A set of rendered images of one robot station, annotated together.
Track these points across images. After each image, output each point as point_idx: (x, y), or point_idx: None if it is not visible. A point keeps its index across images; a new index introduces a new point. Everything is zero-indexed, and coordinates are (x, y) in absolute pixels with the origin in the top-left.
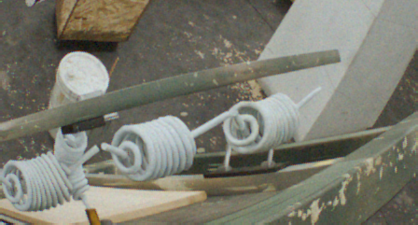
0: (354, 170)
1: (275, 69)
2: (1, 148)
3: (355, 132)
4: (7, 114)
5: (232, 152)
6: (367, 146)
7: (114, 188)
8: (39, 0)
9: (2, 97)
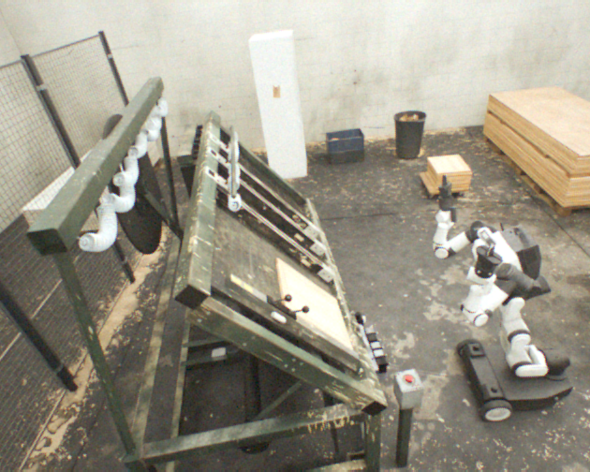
0: (200, 196)
1: (231, 180)
2: (483, 445)
3: None
4: (529, 465)
5: (326, 366)
6: (211, 220)
7: (326, 332)
8: (462, 310)
9: (549, 463)
